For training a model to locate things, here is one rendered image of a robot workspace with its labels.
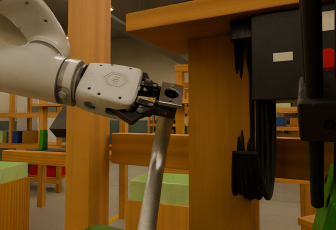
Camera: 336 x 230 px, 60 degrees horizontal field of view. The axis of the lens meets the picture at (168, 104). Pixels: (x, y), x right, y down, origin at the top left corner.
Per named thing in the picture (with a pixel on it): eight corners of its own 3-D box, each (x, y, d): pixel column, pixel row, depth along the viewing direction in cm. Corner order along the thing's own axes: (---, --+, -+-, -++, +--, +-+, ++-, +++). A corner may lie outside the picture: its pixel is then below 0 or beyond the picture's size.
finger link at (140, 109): (136, 108, 48) (176, 116, 48) (140, 95, 50) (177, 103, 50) (134, 121, 50) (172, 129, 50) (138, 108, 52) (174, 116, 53)
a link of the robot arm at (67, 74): (51, 78, 46) (70, 82, 46) (72, 48, 52) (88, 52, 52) (56, 115, 51) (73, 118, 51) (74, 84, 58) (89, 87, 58)
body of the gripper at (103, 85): (64, 85, 46) (134, 100, 46) (85, 50, 53) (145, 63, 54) (67, 117, 51) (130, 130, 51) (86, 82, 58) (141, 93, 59)
